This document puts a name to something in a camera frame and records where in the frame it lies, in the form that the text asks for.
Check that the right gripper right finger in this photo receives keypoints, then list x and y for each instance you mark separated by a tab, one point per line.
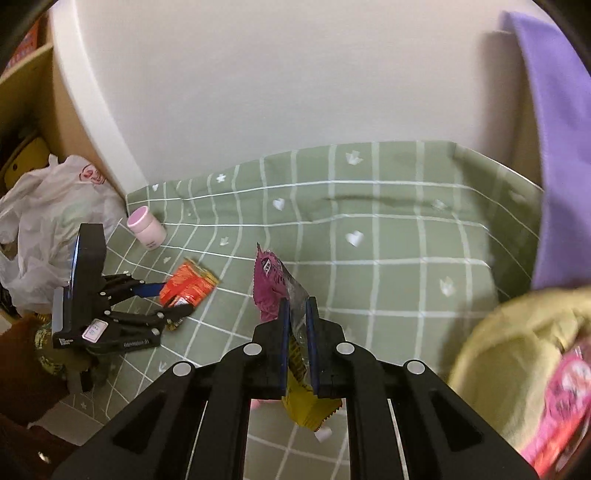
404	421

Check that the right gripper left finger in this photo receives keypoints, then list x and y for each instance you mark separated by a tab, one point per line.
190	423

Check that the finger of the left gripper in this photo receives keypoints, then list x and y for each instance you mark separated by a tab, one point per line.
121	287
131	323

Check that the orange red snack wrapper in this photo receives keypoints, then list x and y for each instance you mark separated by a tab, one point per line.
184	291

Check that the yellow red snack wrapper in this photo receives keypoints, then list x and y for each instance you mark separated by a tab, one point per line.
301	403

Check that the pink round candy wrapper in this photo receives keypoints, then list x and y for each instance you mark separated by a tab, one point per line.
566	403

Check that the magenta snack wrapper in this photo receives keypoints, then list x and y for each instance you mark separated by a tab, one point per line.
273	283

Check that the yellow trash bag bin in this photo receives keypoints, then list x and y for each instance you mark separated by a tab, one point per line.
504	367

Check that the pink cosmetic jar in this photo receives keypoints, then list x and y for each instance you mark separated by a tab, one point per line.
146	228

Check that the brown fuzzy sleeve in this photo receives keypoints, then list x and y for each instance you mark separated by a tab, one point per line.
28	392

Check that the white plastic bag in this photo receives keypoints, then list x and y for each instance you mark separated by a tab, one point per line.
41	215

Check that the yellow box on shelf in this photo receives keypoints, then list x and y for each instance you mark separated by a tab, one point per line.
31	155

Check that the green checked tablecloth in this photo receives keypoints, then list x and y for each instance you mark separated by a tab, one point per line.
405	245

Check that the wooden shelf unit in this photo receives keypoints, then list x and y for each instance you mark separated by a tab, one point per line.
35	101

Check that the purple pillow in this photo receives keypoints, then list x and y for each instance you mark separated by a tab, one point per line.
560	88

